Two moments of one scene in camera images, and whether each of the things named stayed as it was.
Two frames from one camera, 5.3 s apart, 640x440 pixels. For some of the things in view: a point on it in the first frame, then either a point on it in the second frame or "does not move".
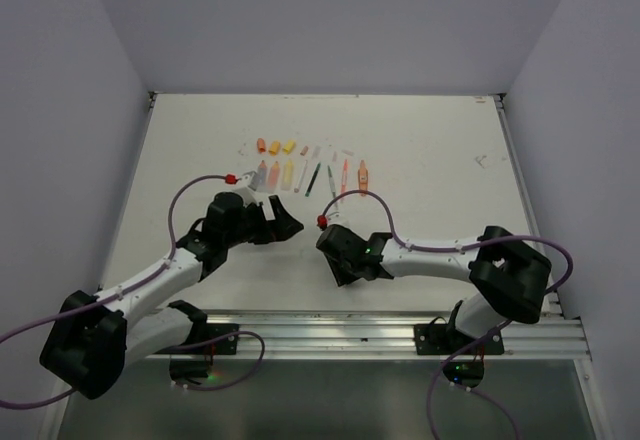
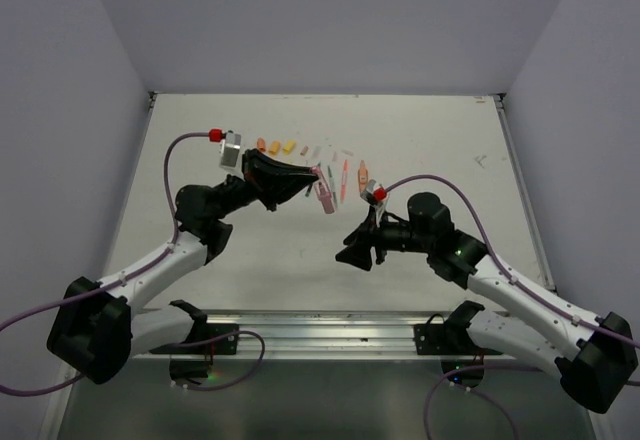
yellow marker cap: [289, 147] does not move
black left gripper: [279, 229] → [261, 176]
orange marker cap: [275, 148] does not move
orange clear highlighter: [363, 179] does not move
